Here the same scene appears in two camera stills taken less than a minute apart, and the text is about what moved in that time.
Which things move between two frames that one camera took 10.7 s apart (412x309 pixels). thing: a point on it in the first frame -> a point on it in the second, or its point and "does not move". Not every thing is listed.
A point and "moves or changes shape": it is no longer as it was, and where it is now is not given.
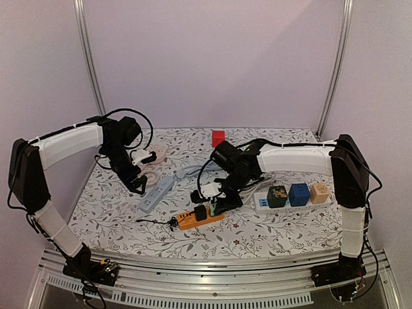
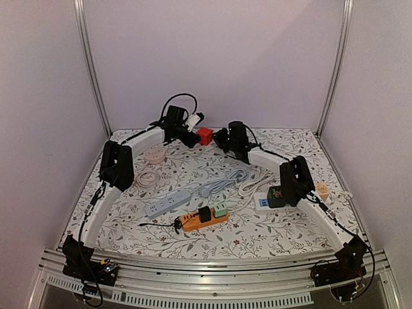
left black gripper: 127,178 -> 192,140
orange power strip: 187,219 moves or changes shape
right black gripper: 227,195 -> 223,140
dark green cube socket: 277,196 does not move
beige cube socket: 319,193 does not move
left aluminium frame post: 85,40 does not move
